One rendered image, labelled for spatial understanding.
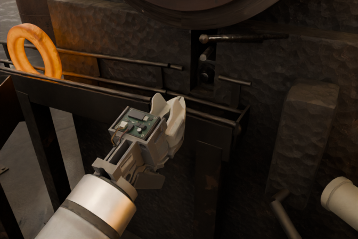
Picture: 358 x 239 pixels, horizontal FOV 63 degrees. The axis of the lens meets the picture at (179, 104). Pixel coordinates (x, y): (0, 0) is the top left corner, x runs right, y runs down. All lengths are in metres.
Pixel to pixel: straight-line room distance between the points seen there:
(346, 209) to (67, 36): 0.77
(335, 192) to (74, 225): 0.38
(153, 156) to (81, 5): 0.50
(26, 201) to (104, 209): 1.14
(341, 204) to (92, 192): 0.36
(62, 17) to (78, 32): 0.06
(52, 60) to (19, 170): 0.94
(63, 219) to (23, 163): 1.34
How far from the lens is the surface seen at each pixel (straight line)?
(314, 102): 0.51
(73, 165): 1.62
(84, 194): 0.41
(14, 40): 0.96
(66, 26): 0.90
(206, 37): 0.42
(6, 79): 0.83
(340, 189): 0.53
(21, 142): 1.89
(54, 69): 0.87
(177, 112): 0.50
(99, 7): 0.79
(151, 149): 0.43
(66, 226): 0.40
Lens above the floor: 1.03
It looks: 31 degrees down
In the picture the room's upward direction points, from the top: straight up
